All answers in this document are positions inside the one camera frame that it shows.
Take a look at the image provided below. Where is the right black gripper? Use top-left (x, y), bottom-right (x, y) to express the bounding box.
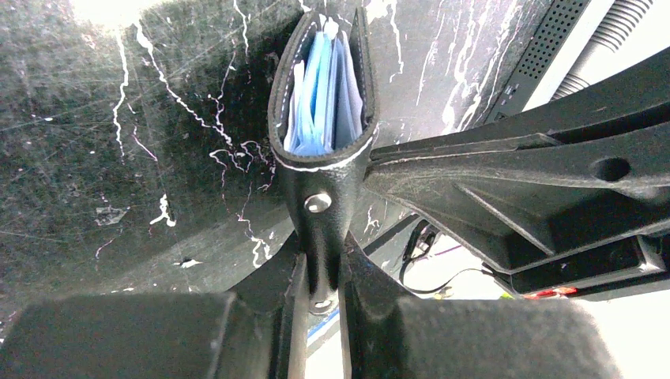
top-left (364, 50), bottom-right (669, 302)

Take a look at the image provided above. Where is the dark grey flat box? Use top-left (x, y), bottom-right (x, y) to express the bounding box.
top-left (485, 0), bottom-right (614, 123)

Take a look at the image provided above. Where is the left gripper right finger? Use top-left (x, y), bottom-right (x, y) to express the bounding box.
top-left (339, 235), bottom-right (620, 378)

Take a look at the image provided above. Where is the black corrugated hose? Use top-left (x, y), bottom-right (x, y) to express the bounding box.
top-left (549, 0), bottom-right (658, 103)

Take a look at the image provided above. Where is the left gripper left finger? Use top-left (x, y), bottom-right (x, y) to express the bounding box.
top-left (1, 235), bottom-right (309, 378)

